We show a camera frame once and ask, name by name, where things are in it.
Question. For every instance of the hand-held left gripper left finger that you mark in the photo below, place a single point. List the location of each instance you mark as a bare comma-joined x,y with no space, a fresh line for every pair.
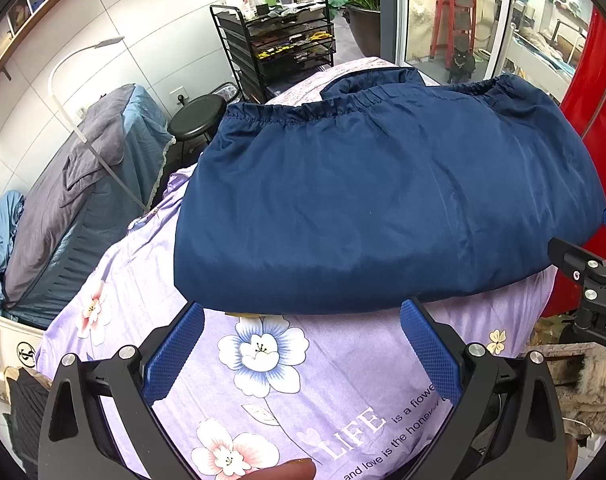
175,350

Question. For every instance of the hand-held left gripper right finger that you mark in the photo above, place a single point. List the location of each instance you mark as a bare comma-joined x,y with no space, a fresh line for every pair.
428,345

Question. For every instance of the navy blue jacket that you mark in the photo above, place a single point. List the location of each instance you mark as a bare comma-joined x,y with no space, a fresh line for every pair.
383,185

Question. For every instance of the person's left hand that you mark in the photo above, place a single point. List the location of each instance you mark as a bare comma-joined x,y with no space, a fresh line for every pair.
295,471

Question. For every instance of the beige fuzzy cloth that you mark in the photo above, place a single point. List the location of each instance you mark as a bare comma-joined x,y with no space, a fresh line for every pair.
588,390

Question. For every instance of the purple floral bedsheet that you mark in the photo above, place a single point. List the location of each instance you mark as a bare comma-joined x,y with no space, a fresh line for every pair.
333,360

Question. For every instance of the black ribbed cloth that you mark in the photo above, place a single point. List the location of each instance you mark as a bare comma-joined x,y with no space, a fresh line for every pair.
30,420

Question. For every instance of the white box with round logo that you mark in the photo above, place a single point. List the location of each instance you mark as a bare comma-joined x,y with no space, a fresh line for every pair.
13,345

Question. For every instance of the grey blanket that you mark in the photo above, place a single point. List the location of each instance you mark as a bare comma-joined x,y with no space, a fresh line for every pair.
63,200

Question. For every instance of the blue covered bed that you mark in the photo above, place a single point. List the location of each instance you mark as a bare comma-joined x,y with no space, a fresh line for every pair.
133,160

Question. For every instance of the light blue quilt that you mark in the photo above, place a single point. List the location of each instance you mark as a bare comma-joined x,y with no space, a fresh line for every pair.
0,250

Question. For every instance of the black cat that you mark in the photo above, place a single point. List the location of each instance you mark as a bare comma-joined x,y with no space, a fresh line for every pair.
460,62

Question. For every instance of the glass sliding door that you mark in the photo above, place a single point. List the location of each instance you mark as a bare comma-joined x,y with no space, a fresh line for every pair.
498,20

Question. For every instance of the black round stool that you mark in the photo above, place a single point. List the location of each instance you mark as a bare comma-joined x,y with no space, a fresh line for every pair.
195,115

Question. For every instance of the red ladder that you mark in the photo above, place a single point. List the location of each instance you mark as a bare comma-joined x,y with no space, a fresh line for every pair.
453,5

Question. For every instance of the white floor lamp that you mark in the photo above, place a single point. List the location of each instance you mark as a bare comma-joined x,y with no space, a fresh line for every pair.
65,100

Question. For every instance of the black plant pot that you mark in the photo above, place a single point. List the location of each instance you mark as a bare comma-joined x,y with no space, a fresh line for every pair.
365,30

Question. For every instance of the white metal bed frame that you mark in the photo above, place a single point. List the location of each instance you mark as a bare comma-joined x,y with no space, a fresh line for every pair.
548,45

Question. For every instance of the white wall socket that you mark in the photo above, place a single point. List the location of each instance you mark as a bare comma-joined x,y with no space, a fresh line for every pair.
179,96

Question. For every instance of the wooden wall shelf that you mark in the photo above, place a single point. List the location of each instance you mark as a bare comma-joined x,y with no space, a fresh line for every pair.
28,25

